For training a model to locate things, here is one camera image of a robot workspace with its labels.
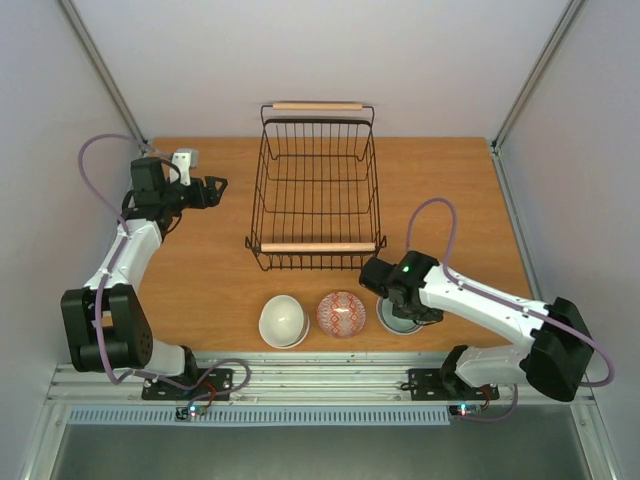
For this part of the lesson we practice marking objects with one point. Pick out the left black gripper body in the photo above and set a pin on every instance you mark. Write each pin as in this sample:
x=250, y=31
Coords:
x=195, y=202

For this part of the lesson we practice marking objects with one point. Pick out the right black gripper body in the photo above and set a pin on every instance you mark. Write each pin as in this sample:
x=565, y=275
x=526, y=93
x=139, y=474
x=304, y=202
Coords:
x=407, y=310

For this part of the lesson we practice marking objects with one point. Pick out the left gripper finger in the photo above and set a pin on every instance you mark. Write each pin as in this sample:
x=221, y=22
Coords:
x=211, y=198
x=216, y=185

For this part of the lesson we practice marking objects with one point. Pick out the green dashed pattern bowl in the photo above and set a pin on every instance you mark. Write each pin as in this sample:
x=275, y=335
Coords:
x=395, y=327

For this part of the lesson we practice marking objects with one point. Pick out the red patterned blue bowl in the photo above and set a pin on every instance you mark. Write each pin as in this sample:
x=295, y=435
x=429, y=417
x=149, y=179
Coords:
x=341, y=315

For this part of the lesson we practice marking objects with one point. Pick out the black wire dish rack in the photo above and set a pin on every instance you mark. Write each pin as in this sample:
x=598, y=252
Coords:
x=316, y=203

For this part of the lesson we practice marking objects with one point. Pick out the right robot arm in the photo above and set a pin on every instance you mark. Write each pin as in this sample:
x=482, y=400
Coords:
x=549, y=345

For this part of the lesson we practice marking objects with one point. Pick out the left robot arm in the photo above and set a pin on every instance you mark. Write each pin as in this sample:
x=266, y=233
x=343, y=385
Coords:
x=105, y=325

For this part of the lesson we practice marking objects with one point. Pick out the large white bowl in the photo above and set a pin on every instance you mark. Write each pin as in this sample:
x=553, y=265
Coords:
x=283, y=323

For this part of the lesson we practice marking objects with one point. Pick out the right controller board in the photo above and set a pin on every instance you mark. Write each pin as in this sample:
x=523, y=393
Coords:
x=466, y=410

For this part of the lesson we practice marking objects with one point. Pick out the controller board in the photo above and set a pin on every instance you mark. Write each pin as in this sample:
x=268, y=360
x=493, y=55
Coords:
x=466, y=410
x=192, y=412

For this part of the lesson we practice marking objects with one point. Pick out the left controller board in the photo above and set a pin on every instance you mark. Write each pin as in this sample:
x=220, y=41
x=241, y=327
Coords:
x=192, y=412

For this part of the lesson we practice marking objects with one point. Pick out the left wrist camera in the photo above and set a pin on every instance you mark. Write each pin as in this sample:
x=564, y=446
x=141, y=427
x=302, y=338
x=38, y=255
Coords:
x=183, y=161

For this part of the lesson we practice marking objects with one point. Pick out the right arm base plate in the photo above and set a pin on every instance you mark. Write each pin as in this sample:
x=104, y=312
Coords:
x=427, y=384

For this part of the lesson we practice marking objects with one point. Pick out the grey slotted cable duct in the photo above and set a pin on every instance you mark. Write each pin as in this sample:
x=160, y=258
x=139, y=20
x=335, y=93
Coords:
x=261, y=416

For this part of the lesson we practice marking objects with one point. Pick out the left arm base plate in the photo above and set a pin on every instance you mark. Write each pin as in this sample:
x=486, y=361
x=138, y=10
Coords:
x=221, y=380

